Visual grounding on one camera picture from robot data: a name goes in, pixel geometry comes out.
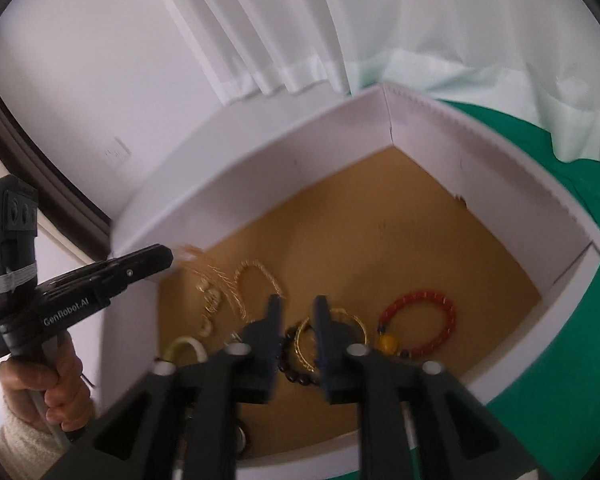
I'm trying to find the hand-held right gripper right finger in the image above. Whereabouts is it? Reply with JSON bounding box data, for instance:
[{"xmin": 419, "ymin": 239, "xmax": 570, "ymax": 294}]
[{"xmin": 312, "ymin": 295, "xmax": 536, "ymax": 480}]

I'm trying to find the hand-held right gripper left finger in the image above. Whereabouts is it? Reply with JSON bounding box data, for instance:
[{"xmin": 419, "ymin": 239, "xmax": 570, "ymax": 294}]
[{"xmin": 50, "ymin": 294, "xmax": 285, "ymax": 480}]

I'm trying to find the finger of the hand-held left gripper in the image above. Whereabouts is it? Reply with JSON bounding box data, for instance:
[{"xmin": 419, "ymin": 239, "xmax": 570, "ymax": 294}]
[{"xmin": 37, "ymin": 243, "xmax": 175, "ymax": 302}]

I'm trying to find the gold bangle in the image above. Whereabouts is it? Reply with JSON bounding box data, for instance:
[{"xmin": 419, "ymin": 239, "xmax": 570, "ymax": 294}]
[{"xmin": 294, "ymin": 309, "xmax": 368, "ymax": 375}]

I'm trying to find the black bead bracelet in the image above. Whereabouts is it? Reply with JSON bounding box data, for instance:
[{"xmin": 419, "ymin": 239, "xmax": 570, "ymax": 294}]
[{"xmin": 277, "ymin": 325, "xmax": 326, "ymax": 388}]

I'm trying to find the tan bead bracelet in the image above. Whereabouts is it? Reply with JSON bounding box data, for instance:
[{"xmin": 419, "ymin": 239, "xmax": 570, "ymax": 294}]
[{"xmin": 232, "ymin": 259, "xmax": 285, "ymax": 306}]

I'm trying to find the gold chain bracelet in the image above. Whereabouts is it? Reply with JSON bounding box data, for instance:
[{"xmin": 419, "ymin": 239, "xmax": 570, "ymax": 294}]
[{"xmin": 177, "ymin": 244, "xmax": 253, "ymax": 338}]

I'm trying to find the jade bangle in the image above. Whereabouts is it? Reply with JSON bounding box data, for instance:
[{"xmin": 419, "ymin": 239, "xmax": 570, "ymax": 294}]
[{"xmin": 162, "ymin": 336, "xmax": 208, "ymax": 363}]

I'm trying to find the white cardboard box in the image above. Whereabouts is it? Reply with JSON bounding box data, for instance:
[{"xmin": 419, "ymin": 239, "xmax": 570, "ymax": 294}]
[{"xmin": 102, "ymin": 80, "xmax": 600, "ymax": 480}]

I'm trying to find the red bead bracelet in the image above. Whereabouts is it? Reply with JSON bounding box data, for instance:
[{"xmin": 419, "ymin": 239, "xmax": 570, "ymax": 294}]
[{"xmin": 377, "ymin": 287, "xmax": 457, "ymax": 358}]

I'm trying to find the person's left forearm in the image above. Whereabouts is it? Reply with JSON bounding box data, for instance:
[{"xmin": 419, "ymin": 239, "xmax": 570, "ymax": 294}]
[{"xmin": 0, "ymin": 407, "xmax": 81, "ymax": 480}]

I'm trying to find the person's left hand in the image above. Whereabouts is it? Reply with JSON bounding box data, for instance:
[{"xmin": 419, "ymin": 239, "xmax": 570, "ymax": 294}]
[{"xmin": 0, "ymin": 332, "xmax": 95, "ymax": 433}]

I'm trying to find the white curtain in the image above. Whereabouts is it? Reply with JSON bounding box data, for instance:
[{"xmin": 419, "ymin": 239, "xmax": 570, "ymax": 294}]
[{"xmin": 145, "ymin": 0, "xmax": 600, "ymax": 186}]

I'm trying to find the dark brown door frame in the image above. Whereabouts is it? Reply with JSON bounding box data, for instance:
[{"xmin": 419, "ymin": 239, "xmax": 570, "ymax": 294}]
[{"xmin": 0, "ymin": 60, "xmax": 113, "ymax": 256}]

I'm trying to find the white wall socket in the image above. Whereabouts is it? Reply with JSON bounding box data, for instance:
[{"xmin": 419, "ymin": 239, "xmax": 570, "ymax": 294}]
[{"xmin": 105, "ymin": 137, "xmax": 133, "ymax": 168}]

